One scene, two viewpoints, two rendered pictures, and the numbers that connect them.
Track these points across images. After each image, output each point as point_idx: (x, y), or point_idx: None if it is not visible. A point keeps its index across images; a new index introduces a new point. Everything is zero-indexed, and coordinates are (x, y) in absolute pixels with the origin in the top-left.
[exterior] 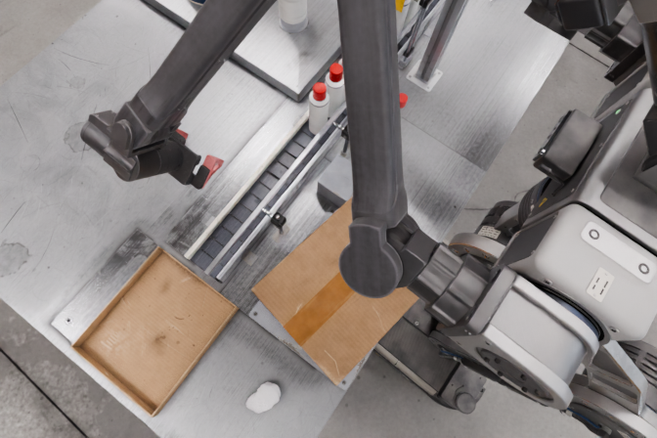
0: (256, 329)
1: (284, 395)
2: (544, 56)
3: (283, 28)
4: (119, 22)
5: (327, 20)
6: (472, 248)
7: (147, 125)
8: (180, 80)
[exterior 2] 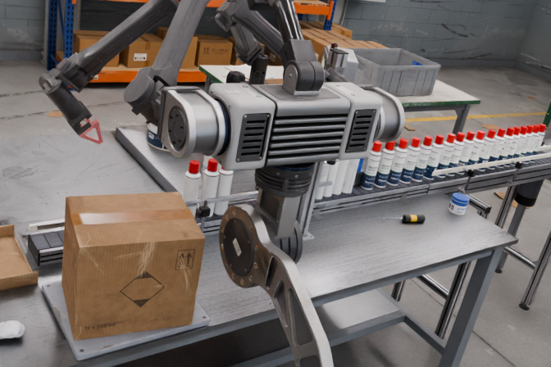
0: (39, 299)
1: (24, 342)
2: (412, 260)
3: (202, 172)
4: (93, 142)
5: (238, 179)
6: (229, 210)
7: (78, 61)
8: (107, 40)
